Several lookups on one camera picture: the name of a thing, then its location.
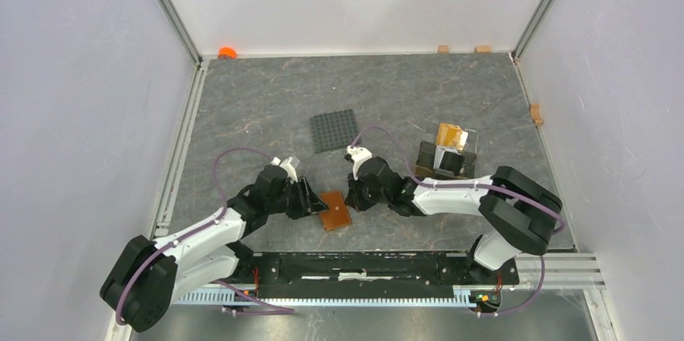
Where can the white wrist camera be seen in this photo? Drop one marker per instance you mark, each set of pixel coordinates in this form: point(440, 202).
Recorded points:
point(290, 165)
point(356, 155)

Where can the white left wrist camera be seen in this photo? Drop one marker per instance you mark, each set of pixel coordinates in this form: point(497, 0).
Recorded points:
point(290, 165)

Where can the black credit card stack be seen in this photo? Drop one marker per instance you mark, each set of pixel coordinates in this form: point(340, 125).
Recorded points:
point(426, 155)

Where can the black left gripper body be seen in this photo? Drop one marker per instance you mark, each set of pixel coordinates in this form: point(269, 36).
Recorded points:
point(292, 202)

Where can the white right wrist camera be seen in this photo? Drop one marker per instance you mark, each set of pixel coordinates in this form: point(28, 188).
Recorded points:
point(356, 155)

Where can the white slotted cable duct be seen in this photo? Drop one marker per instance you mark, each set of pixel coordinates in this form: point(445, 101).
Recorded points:
point(217, 295)

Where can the dark grey studded baseplate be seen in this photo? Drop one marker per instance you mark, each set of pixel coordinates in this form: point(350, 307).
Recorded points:
point(333, 130)

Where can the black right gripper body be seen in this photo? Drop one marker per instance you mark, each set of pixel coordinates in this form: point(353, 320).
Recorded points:
point(363, 197)

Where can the gold credit card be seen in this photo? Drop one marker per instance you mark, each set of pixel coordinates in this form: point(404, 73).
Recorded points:
point(451, 136)

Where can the brown leather card holder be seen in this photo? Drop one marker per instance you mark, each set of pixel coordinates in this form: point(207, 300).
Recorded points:
point(336, 215)

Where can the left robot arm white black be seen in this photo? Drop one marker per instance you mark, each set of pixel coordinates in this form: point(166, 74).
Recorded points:
point(151, 274)

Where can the orange round cap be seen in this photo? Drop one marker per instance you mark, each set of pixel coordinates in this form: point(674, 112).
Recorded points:
point(226, 53)

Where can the curved wooden piece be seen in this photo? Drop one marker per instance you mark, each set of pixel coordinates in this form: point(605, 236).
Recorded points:
point(535, 114)

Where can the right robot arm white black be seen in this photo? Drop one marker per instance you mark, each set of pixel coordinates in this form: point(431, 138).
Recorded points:
point(523, 214)

